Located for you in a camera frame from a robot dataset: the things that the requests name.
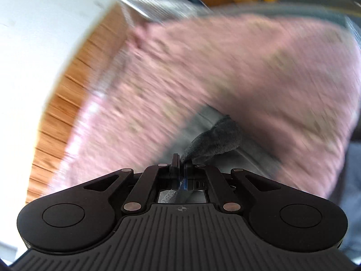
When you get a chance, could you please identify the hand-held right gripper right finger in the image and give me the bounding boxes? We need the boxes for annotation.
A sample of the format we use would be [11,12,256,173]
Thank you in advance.
[182,161,282,214]

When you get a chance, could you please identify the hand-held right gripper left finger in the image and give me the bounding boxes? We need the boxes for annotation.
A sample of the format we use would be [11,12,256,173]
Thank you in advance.
[85,154,181,214]

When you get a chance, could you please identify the grey pants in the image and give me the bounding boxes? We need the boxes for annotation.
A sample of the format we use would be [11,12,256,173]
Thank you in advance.
[158,104,282,204]

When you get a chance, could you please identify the pink bear-print blanket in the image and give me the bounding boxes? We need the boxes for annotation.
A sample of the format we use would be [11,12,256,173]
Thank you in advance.
[53,14,361,201]

